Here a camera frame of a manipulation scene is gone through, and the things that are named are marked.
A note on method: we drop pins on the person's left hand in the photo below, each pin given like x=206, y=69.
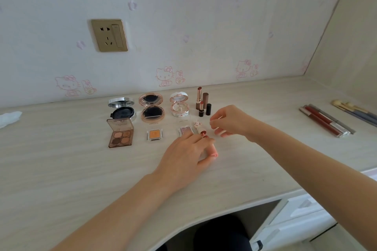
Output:
x=182, y=162

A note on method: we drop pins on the person's right hand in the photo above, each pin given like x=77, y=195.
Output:
x=238, y=122

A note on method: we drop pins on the pink glitter single eyeshadow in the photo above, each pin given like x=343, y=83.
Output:
x=185, y=131

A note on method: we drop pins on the black lipstick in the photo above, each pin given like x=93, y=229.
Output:
x=208, y=109

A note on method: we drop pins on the small black case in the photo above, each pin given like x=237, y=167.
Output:
x=201, y=111

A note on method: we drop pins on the orange single eyeshadow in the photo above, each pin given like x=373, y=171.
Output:
x=154, y=134

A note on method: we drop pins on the brown lipstick cap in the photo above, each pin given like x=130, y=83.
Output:
x=205, y=99

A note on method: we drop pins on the rose gold brown lipstick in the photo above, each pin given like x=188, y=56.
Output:
x=199, y=95

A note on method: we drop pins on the white round blush compact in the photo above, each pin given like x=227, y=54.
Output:
x=179, y=108

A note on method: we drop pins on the rose gold floral compact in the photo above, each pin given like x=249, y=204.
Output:
x=152, y=112

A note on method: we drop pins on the brown eyeshadow quad palette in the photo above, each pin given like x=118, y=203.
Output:
x=121, y=137

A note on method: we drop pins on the silver round cushion compact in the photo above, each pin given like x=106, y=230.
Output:
x=123, y=112

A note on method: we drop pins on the red lip gloss tube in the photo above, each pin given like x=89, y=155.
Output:
x=321, y=117

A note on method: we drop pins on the white grey eyeliner pen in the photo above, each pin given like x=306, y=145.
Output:
x=330, y=115

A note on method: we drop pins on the person's right forearm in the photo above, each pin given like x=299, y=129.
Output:
x=324, y=171

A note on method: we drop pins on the person's left forearm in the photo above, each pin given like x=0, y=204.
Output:
x=112, y=218

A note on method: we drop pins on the person's black trousers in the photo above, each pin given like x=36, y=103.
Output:
x=218, y=234

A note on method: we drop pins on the light wooden side panel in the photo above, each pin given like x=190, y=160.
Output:
x=347, y=39

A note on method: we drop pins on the crumpled white tissue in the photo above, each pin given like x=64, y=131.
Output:
x=10, y=119

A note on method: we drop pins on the gold wall socket plate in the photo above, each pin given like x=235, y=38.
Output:
x=109, y=35

